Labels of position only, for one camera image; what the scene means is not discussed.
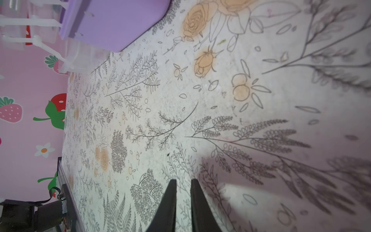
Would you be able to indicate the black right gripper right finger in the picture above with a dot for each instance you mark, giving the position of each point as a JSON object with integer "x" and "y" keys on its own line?
{"x": 201, "y": 215}

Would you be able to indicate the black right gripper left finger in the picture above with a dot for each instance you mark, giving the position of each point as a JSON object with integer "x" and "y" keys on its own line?
{"x": 165, "y": 217}

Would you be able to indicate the purple plastic tool box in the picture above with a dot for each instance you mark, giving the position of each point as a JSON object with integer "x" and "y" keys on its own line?
{"x": 77, "y": 35}

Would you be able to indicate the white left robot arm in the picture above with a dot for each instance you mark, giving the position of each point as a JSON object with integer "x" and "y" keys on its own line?
{"x": 40, "y": 216}

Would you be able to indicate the aluminium front frame rail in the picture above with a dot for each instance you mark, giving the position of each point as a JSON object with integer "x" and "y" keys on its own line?
{"x": 72, "y": 221}

